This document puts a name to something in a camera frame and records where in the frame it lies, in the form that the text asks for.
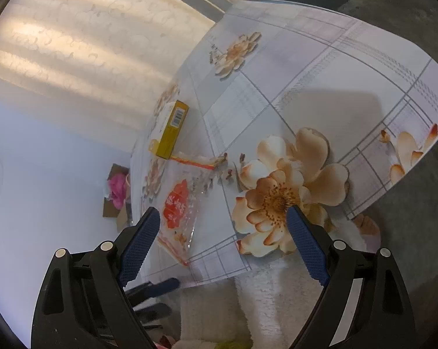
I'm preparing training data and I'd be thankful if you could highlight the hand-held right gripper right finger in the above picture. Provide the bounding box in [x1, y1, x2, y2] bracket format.
[286, 205, 413, 349]

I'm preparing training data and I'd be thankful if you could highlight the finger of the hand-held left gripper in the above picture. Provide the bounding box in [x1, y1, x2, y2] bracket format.
[133, 302, 173, 322]
[126, 277, 180, 299]

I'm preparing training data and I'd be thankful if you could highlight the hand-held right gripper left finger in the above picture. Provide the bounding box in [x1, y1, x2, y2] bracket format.
[31, 206, 160, 349]

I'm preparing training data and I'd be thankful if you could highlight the clear wrapper with red print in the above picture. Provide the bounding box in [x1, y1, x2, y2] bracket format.
[156, 152, 227, 267]

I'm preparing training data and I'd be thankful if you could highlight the brown cardboard box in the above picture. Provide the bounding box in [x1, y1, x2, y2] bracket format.
[102, 164, 132, 231]

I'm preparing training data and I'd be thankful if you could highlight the crumpled pink bag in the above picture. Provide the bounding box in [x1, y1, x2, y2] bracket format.
[108, 174, 129, 209]

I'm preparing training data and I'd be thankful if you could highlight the white fluffy blanket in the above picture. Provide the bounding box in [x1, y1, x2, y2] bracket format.
[161, 214, 381, 349]

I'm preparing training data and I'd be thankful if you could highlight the yellow cardboard box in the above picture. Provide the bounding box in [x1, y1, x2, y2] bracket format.
[148, 100, 189, 160]

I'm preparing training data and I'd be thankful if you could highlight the floral tablecloth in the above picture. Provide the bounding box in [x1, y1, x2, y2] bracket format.
[130, 0, 438, 286]

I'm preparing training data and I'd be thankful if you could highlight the cream patterned curtain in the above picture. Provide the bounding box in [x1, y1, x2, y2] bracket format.
[0, 0, 219, 131]

